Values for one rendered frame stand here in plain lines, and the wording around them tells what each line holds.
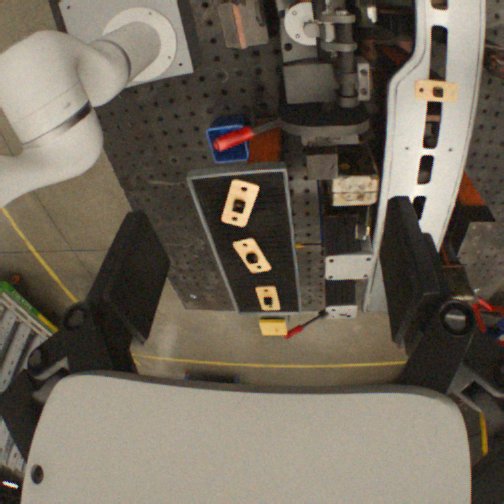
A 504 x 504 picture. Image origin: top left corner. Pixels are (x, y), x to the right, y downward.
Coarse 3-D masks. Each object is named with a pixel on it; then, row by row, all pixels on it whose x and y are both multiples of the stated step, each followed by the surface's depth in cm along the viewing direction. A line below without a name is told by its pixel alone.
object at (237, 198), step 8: (232, 184) 45; (240, 184) 44; (248, 184) 44; (232, 192) 46; (240, 192) 45; (248, 192) 45; (256, 192) 45; (232, 200) 47; (240, 200) 47; (248, 200) 46; (232, 208) 47; (240, 208) 47; (248, 208) 48; (224, 216) 49; (232, 216) 49; (240, 216) 49; (248, 216) 49; (240, 224) 50
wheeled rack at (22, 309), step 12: (12, 276) 302; (0, 288) 282; (12, 288) 289; (0, 300) 300; (12, 300) 297; (24, 300) 305; (0, 312) 340; (24, 312) 311; (36, 312) 321; (36, 324) 330; (48, 324) 336; (48, 336) 363
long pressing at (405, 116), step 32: (416, 0) 33; (448, 0) 31; (480, 0) 29; (416, 32) 37; (448, 32) 35; (480, 32) 34; (416, 64) 41; (448, 64) 40; (480, 64) 38; (384, 96) 48; (384, 128) 51; (416, 128) 50; (448, 128) 48; (384, 160) 56; (416, 160) 55; (448, 160) 53; (384, 192) 61; (416, 192) 60; (448, 192) 59
